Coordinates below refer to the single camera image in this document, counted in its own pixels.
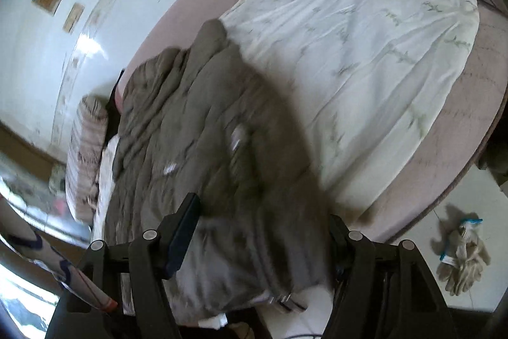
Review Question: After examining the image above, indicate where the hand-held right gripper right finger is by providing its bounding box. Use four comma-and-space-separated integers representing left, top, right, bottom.
323, 214, 449, 339

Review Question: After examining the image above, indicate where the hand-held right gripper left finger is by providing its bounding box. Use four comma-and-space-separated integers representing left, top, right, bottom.
65, 193, 201, 339

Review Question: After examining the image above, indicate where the olive puffer jacket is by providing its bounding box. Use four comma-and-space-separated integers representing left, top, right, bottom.
104, 19, 338, 324

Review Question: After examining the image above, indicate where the person's left forearm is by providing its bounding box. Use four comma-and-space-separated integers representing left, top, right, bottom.
0, 200, 120, 314

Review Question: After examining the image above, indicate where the white work glove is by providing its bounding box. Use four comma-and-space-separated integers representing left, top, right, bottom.
437, 244, 487, 296
454, 219, 493, 268

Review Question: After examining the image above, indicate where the striped floral pillow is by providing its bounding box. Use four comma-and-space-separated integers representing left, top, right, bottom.
65, 95, 110, 222

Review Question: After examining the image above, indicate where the floral bag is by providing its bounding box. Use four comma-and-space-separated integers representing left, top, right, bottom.
48, 164, 66, 193

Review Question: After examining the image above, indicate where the pink sofa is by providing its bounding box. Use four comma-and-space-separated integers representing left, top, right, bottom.
115, 0, 508, 244

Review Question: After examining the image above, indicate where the black cloth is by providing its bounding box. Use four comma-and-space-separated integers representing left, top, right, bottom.
105, 71, 125, 137

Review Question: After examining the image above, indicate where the wooden glass-paned door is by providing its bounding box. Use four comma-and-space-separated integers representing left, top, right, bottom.
0, 120, 92, 248

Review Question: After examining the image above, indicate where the white floral quilt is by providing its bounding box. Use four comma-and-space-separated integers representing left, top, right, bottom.
93, 0, 481, 329

